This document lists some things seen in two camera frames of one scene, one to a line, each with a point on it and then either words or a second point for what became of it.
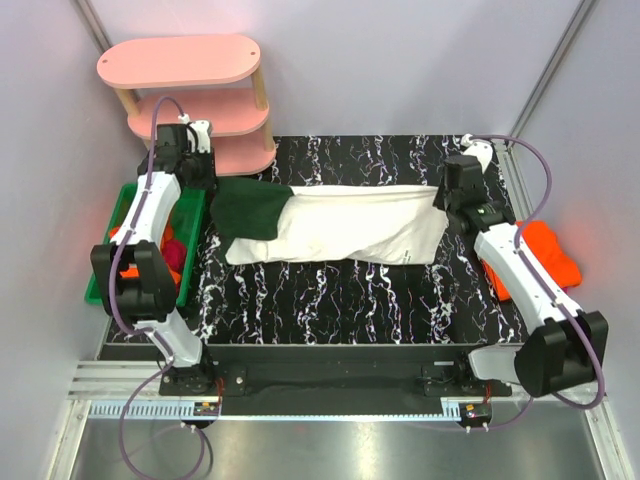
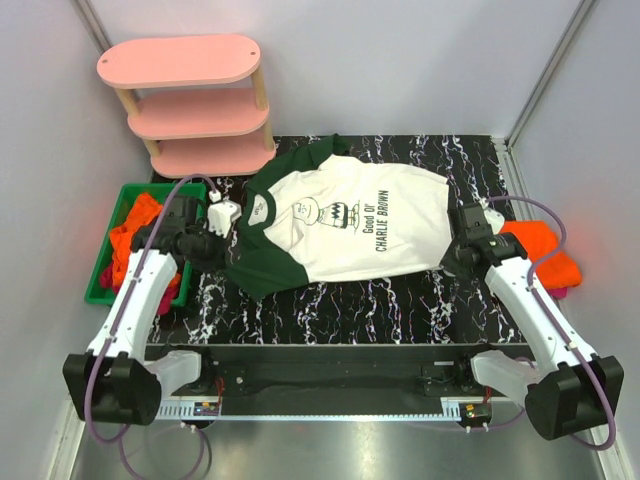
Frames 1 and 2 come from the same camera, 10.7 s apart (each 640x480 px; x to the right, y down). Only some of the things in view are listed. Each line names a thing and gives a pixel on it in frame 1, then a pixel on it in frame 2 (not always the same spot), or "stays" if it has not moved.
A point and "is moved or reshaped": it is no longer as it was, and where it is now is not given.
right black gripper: x=445 y=195 → x=458 y=252
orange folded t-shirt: x=540 y=239 stays
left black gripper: x=205 y=170 → x=215 y=245
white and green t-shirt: x=267 y=223 is moved or reshaped
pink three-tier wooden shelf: x=212 y=78 stays
